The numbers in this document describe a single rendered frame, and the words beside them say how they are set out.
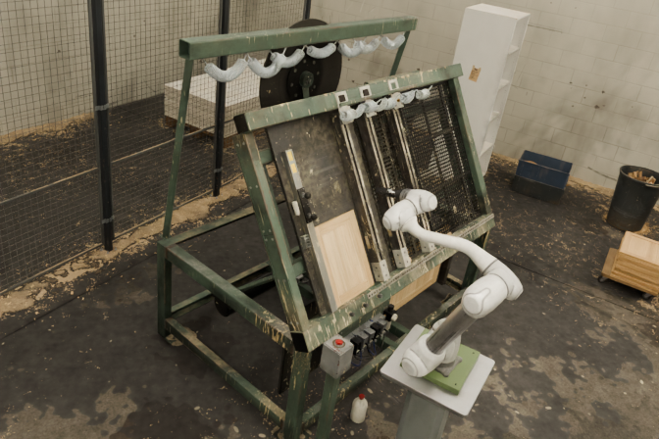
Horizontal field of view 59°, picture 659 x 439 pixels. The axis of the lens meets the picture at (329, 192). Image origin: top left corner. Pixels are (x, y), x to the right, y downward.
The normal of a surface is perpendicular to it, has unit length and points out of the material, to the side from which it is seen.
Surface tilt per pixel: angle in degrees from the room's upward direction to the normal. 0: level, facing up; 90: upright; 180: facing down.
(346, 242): 59
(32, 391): 0
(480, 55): 90
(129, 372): 0
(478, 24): 90
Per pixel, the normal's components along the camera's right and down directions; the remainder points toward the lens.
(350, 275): 0.71, -0.11
